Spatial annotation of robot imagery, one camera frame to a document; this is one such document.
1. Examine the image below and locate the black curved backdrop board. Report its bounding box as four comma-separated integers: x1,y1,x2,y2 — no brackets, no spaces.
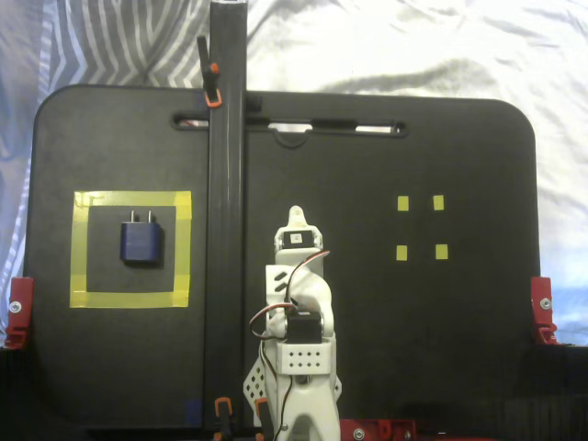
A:
0,342,588,441

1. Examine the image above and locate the black divider bar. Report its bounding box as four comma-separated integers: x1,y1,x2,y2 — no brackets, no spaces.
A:
204,0,249,435

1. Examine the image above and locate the red screw C-clamp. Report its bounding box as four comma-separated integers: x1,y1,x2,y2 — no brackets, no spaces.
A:
380,417,418,441

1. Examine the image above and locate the blue white charger block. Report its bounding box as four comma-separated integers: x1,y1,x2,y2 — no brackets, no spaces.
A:
119,209,165,267

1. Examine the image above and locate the small orange base clamp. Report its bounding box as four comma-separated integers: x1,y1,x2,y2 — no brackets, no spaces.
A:
254,397,271,437

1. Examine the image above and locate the red white servo wire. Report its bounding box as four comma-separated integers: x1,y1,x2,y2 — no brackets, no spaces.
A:
249,249,332,344

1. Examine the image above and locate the orange black spring clamp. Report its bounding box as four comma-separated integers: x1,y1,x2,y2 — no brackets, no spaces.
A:
196,35,224,110
213,397,234,437

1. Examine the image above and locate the red table clamp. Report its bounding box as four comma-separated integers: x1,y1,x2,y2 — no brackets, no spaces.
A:
529,276,560,345
4,276,36,350

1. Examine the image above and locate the yellow tape square outline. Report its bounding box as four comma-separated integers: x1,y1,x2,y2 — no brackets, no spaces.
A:
68,189,193,310

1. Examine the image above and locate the red pole base bracket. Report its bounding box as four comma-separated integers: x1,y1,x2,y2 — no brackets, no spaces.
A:
338,417,382,441

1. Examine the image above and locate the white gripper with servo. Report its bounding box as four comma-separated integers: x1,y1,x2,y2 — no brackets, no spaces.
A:
273,205,324,266

